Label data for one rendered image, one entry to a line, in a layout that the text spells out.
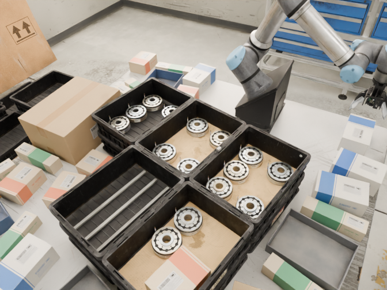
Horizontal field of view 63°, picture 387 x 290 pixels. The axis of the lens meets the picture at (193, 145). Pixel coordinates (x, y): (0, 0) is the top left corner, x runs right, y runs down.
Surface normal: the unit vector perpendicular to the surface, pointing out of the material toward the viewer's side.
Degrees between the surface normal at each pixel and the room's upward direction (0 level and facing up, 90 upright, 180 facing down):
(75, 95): 0
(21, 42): 76
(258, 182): 0
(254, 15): 90
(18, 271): 0
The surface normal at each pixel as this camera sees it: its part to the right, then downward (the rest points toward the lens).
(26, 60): 0.81, 0.12
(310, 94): -0.04, -0.70
